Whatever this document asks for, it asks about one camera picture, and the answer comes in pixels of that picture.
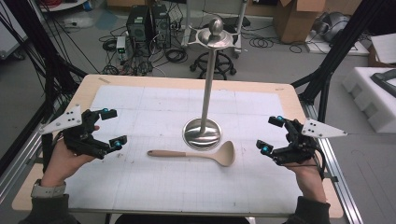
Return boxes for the aluminium rail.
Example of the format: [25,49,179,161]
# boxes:
[0,120,54,204]
[299,100,364,224]

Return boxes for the grey wristwatch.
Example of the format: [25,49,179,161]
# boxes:
[30,179,67,200]

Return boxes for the black object on foam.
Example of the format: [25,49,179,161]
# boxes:
[370,68,396,98]

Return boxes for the cardboard box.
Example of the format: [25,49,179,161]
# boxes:
[273,0,329,45]

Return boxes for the metal utensil stand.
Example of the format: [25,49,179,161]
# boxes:
[181,17,243,152]

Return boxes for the beige ladle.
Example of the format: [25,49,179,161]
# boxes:
[147,140,236,168]

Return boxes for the coiled black cable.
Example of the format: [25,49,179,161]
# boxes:
[164,48,189,64]
[247,35,276,49]

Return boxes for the black frame struts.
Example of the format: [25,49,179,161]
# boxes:
[290,0,388,124]
[5,0,89,175]

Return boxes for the grey rounded appliance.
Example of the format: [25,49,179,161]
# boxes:
[313,11,352,43]

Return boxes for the white foam block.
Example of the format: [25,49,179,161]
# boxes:
[341,66,396,134]

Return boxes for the small white device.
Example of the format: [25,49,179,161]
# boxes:
[116,35,127,61]

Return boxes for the person's right hand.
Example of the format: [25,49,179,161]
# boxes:
[284,157,328,203]

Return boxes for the white foam box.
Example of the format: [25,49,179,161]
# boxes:
[370,32,396,65]

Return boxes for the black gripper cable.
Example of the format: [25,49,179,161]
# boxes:
[292,146,328,181]

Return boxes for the black wheeled stool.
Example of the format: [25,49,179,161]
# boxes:
[189,50,237,81]

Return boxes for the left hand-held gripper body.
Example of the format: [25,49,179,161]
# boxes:
[38,104,114,161]

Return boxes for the white grid mat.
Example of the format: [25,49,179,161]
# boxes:
[64,84,303,215]

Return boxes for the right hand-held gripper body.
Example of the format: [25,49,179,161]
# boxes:
[272,118,348,166]

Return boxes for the white metal cart frame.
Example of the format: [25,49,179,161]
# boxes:
[181,0,248,58]

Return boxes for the black computer tower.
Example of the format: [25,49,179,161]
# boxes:
[150,4,173,49]
[125,5,152,43]

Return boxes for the person's left hand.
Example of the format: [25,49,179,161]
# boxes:
[40,124,101,188]

